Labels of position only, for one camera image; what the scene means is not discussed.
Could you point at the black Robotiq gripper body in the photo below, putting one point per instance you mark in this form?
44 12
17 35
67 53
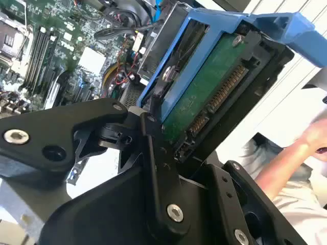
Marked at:
107 219

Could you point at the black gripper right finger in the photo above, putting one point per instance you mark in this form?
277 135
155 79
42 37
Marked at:
222 204

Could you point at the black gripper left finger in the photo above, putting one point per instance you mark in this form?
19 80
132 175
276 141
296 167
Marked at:
33 143

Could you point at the hard disk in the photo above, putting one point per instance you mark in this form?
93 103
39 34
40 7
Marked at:
204 89

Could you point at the person's hand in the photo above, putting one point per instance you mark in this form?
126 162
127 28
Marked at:
316 134

